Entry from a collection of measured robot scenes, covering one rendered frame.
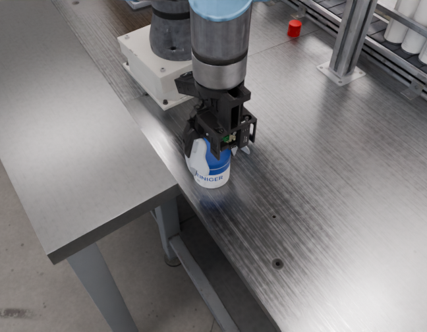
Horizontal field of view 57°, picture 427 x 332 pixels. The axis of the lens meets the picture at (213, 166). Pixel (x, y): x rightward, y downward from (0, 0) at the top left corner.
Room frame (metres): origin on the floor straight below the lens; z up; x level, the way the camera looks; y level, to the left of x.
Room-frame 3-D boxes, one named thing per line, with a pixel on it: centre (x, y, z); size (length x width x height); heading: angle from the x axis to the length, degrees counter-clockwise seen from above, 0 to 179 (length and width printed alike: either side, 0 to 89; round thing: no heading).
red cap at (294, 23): (0.96, -0.22, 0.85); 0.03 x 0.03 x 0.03
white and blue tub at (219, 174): (0.47, 0.00, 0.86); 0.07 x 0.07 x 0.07
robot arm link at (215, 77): (0.45, -0.01, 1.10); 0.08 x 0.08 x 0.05
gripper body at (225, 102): (0.44, -0.01, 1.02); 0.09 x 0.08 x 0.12; 34
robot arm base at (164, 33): (0.78, 0.07, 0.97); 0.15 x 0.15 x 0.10
